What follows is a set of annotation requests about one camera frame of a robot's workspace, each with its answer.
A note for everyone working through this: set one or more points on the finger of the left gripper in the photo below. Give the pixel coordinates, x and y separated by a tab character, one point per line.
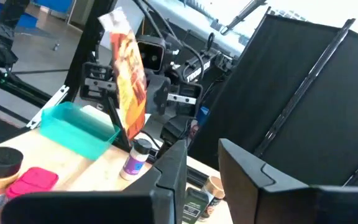
158	95
120	130

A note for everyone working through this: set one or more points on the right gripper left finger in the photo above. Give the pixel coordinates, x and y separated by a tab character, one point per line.
104	208

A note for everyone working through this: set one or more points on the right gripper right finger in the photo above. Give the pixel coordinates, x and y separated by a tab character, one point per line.
275	202

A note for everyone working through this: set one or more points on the orange spice pouch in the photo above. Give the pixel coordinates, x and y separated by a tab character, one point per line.
129	77

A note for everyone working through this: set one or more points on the purple-labelled spice jar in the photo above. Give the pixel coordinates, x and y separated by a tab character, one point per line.
134	165

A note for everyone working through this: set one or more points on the teal green plastic bin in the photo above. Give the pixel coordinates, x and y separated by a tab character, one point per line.
73	133

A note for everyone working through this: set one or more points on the small white blue device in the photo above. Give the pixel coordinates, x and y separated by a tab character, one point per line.
202	115

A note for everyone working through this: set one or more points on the red smoked paprika tin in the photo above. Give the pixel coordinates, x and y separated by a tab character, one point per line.
33	182

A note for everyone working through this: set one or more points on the black pepper tin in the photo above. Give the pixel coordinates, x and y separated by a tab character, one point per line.
194	205

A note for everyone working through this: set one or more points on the blue panel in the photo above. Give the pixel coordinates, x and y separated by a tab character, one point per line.
54	4

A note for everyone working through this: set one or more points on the black stand with green light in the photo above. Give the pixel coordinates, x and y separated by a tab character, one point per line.
2	37

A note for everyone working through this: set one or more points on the black partition screen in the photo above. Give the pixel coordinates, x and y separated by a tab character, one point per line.
291	93

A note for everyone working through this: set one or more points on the black boom rod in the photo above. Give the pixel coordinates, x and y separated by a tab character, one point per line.
244	16

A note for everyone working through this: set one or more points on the black support pole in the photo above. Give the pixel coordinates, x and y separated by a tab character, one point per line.
306	83

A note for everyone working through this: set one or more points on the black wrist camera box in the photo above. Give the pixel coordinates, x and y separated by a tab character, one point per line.
151	54

